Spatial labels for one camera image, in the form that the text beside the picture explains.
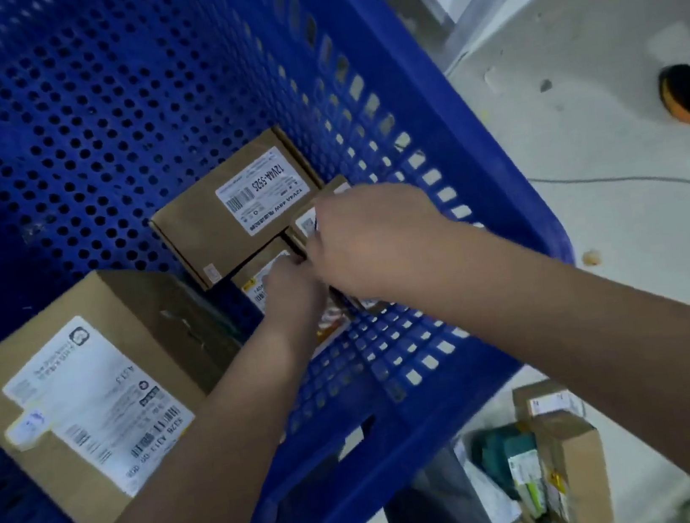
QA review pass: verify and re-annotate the small brown box yellow sticker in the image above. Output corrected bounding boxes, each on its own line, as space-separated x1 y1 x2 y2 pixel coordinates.
278 169 392 327

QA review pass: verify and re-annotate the small box fragile sticker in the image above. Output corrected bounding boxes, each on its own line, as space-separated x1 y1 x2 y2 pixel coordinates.
226 226 357 357

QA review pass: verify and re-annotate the grey floor cable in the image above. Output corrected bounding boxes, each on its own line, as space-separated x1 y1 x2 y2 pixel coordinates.
528 155 690 207

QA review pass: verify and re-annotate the person's left forearm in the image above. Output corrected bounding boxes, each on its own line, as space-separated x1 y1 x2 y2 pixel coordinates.
15 312 351 523

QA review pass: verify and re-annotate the box label 12V4A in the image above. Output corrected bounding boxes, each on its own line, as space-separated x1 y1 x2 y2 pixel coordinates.
138 120 338 298

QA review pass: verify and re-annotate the person's right hand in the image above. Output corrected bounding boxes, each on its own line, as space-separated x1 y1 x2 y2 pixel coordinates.
299 167 499 327

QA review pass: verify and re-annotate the person's right forearm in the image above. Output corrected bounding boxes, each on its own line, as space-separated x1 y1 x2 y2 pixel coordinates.
424 196 690 523

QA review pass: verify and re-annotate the blue plastic crate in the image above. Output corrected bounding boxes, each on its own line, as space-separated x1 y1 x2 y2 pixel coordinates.
0 0 613 523

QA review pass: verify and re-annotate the pile of small parcels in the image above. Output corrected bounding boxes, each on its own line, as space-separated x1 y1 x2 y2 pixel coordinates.
447 373 616 523

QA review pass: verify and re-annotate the person's left hand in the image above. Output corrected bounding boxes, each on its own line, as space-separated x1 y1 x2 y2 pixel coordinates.
252 249 336 347

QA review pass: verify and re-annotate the person's right leg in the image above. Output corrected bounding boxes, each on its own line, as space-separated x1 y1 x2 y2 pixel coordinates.
379 442 501 523

